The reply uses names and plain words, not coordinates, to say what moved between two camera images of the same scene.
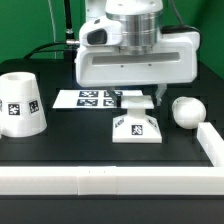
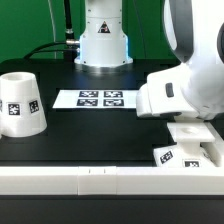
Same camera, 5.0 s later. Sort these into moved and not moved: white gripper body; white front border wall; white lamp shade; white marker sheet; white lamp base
Moved: white gripper body; white lamp base
Not moved: white front border wall; white marker sheet; white lamp shade
